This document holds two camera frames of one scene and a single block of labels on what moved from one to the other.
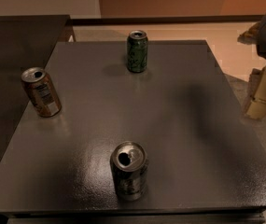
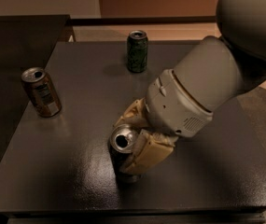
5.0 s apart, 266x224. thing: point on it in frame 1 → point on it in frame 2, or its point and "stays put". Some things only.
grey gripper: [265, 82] → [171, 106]
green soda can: [137, 51] stays put
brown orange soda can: [42, 91] stays put
